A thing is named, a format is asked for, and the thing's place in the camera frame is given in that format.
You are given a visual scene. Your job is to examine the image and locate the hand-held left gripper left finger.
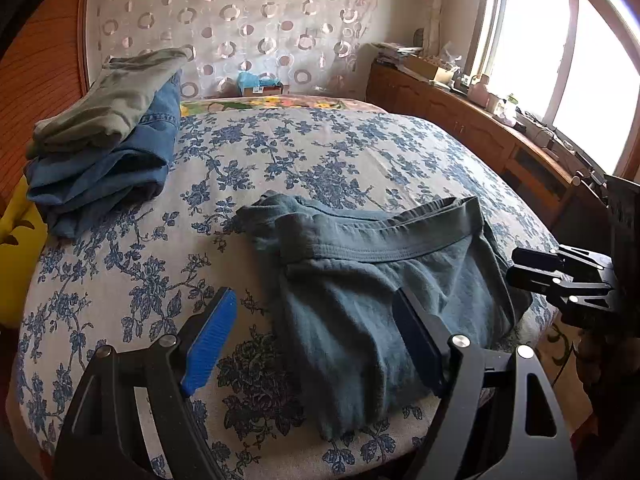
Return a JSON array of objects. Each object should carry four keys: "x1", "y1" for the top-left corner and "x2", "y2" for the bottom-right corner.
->
[{"x1": 52, "y1": 287, "x2": 239, "y2": 480}]

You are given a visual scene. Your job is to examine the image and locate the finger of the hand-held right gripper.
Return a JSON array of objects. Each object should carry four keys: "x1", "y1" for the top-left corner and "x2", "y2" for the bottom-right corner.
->
[
  {"x1": 505, "y1": 265, "x2": 617, "y2": 327},
  {"x1": 511, "y1": 245, "x2": 608, "y2": 283}
]

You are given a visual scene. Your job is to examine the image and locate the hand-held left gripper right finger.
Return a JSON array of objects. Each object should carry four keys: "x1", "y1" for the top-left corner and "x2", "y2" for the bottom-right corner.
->
[{"x1": 392, "y1": 287, "x2": 577, "y2": 480}]

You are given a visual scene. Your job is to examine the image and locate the teal pants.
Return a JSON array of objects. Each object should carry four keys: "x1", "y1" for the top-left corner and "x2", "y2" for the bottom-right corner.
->
[{"x1": 232, "y1": 191, "x2": 534, "y2": 442}]

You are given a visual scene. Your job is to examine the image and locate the folded grey-green pants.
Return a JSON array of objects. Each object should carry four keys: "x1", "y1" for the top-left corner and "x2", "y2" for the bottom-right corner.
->
[{"x1": 27, "y1": 46, "x2": 197, "y2": 159}]

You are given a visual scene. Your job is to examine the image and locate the wooden chair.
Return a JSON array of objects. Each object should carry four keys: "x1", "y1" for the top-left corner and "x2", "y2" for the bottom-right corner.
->
[{"x1": 500, "y1": 144, "x2": 582, "y2": 228}]

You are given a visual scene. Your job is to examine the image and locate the long wooden cabinet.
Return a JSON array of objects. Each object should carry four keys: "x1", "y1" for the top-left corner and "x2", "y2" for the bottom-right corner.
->
[{"x1": 367, "y1": 56, "x2": 582, "y2": 232}]

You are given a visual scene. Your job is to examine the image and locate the folded blue jeans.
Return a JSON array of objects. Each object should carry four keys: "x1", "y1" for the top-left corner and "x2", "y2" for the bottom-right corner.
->
[{"x1": 24, "y1": 70, "x2": 182, "y2": 240}]

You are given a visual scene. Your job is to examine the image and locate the window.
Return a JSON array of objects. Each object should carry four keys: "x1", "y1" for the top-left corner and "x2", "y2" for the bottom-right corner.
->
[{"x1": 470, "y1": 0, "x2": 640, "y2": 182}]

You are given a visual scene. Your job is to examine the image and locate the blue floral bedspread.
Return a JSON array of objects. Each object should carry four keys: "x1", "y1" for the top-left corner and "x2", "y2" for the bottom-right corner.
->
[{"x1": 15, "y1": 105, "x2": 562, "y2": 480}]

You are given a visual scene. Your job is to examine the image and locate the yellow plastic container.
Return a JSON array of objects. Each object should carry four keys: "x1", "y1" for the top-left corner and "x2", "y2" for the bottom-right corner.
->
[{"x1": 0, "y1": 175, "x2": 49, "y2": 332}]

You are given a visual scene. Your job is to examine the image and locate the open cardboard box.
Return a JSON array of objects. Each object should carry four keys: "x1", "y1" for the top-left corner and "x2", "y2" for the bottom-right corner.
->
[{"x1": 402, "y1": 54, "x2": 457, "y2": 84}]

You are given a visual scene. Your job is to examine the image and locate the pink floral blanket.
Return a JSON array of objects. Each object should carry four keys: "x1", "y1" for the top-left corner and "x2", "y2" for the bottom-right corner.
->
[{"x1": 180, "y1": 93, "x2": 389, "y2": 117}]

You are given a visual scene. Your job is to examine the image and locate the stack of papers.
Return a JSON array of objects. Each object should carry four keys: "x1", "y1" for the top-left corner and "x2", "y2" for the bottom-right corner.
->
[{"x1": 374, "y1": 41, "x2": 425, "y2": 59}]

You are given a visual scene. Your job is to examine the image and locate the blue tissue pack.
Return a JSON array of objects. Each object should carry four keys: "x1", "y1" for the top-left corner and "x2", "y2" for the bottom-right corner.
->
[{"x1": 236, "y1": 71, "x2": 282, "y2": 94}]

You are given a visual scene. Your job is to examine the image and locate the white lace curtain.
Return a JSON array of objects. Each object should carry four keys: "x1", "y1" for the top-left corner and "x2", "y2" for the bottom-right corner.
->
[{"x1": 422, "y1": 0, "x2": 497, "y2": 62}]

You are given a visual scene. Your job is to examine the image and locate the wooden wardrobe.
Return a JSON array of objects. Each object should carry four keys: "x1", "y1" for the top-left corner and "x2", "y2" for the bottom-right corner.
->
[{"x1": 0, "y1": 0, "x2": 97, "y2": 202}]

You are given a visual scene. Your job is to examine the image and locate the circle-patterned headboard cover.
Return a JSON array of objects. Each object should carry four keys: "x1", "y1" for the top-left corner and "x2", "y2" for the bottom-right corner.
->
[{"x1": 82, "y1": 0, "x2": 382, "y2": 102}]

